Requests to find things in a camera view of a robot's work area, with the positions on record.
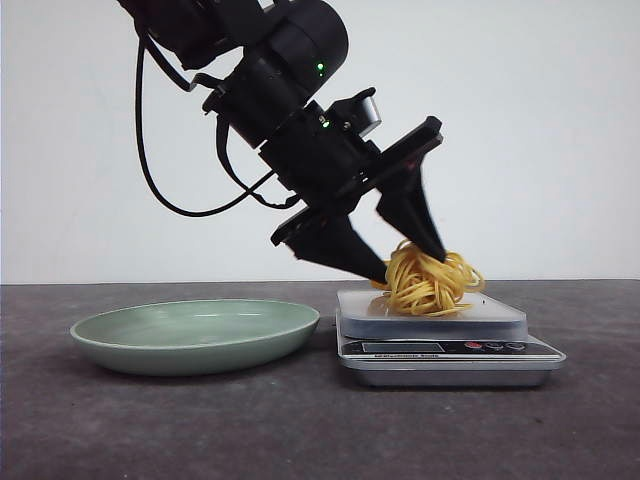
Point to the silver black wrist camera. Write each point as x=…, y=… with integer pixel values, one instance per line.
x=357, y=114

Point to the yellow vermicelli noodle bundle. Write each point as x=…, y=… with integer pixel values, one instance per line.
x=419, y=285

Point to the silver digital kitchen scale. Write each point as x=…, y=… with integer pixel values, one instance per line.
x=486, y=345

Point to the light green round plate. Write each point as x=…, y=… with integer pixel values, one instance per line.
x=195, y=337

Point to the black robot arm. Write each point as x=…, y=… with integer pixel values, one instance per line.
x=263, y=66

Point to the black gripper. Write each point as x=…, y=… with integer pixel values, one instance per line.
x=330, y=169

